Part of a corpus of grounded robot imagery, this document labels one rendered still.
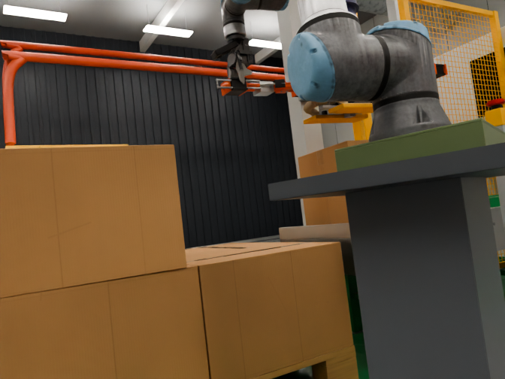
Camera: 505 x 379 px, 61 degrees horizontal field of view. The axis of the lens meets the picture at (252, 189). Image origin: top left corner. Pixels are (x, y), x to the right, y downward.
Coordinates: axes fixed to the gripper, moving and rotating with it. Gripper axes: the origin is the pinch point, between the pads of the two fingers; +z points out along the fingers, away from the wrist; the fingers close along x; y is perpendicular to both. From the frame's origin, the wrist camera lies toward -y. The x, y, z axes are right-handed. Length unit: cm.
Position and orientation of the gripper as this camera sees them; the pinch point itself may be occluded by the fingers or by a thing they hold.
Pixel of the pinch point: (236, 85)
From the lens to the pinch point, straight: 178.7
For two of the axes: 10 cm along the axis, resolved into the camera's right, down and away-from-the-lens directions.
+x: -4.7, 1.2, 8.7
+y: 8.7, -0.7, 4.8
